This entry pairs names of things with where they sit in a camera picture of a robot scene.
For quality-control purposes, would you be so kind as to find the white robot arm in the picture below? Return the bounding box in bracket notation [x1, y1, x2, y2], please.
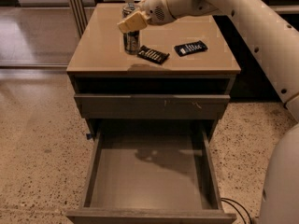
[118, 0, 299, 224]

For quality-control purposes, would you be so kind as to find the blue silver redbull can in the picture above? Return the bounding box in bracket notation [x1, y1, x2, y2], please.
[122, 3, 140, 55]

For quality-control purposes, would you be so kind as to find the closed grey top drawer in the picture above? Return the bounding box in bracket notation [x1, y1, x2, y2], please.
[75, 94, 230, 119]

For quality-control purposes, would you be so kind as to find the black gold snack packet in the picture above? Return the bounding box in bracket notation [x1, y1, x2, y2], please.
[137, 46, 169, 64]

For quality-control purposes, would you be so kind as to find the beige drawer cabinet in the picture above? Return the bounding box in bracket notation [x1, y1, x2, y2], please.
[67, 4, 240, 133]

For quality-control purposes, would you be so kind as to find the black floor cable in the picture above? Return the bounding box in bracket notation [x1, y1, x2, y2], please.
[221, 197, 254, 224]

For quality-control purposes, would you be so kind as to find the small blue floor object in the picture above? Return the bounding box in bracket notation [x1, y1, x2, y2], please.
[86, 133, 93, 140]

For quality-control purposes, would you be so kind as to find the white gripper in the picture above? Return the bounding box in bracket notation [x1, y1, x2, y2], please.
[118, 0, 176, 34]

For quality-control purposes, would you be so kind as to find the open grey middle drawer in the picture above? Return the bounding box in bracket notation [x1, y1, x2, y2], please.
[66, 131, 236, 224]

